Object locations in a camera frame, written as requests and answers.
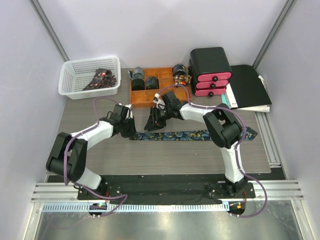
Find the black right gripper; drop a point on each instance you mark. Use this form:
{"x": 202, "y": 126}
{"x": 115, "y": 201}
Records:
{"x": 154, "y": 122}

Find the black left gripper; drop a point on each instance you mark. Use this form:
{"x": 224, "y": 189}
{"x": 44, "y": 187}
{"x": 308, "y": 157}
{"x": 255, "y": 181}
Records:
{"x": 132, "y": 133}

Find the blue snail pattern tie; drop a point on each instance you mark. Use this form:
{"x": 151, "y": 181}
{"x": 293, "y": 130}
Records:
{"x": 193, "y": 135}

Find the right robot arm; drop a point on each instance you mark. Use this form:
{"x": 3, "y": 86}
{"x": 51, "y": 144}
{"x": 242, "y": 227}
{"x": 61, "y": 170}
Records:
{"x": 223, "y": 127}

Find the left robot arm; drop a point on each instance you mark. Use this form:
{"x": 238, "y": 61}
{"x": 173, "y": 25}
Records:
{"x": 68, "y": 156}

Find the orange wooden divider tray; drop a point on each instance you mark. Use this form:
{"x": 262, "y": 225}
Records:
{"x": 144, "y": 98}

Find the dark blue rolled tie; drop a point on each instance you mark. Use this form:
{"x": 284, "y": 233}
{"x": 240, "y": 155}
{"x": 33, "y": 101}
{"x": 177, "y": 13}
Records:
{"x": 152, "y": 83}

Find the black rolled tie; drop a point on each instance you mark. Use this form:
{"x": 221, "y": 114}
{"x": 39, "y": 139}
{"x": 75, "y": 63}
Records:
{"x": 137, "y": 84}

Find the orange floral rolled tie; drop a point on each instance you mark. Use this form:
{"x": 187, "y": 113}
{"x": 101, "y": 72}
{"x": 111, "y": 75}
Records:
{"x": 182, "y": 79}

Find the grey rolled tie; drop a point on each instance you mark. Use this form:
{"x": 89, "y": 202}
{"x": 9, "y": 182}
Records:
{"x": 136, "y": 73}

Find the blue floral rolled tie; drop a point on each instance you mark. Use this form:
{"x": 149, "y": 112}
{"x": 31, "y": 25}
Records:
{"x": 179, "y": 69}

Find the dark red dotted tie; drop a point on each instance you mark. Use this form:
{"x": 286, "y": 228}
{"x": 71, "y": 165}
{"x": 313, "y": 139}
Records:
{"x": 103, "y": 78}

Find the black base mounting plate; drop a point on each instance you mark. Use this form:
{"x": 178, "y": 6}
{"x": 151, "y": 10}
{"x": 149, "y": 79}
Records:
{"x": 173, "y": 189}

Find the teal round pad packet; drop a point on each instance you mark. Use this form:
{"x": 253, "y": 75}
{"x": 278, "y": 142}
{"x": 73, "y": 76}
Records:
{"x": 225, "y": 100}

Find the black pink drawer unit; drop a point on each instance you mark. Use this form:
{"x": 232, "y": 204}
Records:
{"x": 210, "y": 71}

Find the white plastic basket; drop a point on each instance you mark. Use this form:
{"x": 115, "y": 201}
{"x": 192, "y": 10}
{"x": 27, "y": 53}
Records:
{"x": 75, "y": 75}

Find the white paper box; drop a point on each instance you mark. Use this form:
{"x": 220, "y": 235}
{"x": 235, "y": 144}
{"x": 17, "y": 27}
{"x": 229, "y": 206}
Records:
{"x": 230, "y": 97}

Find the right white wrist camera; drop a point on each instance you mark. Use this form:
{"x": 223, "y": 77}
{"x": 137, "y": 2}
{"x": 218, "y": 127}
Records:
{"x": 159, "y": 103}

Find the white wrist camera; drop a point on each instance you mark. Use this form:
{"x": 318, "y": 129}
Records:
{"x": 159, "y": 103}
{"x": 129, "y": 112}

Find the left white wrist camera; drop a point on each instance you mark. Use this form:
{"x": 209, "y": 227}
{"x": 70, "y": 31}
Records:
{"x": 129, "y": 112}

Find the white slotted cable duct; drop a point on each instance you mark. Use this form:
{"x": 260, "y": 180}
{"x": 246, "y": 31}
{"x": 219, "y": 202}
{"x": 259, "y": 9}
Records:
{"x": 96, "y": 207}

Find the aluminium frame rail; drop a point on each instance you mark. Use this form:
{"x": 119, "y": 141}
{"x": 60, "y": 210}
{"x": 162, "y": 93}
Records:
{"x": 267, "y": 189}

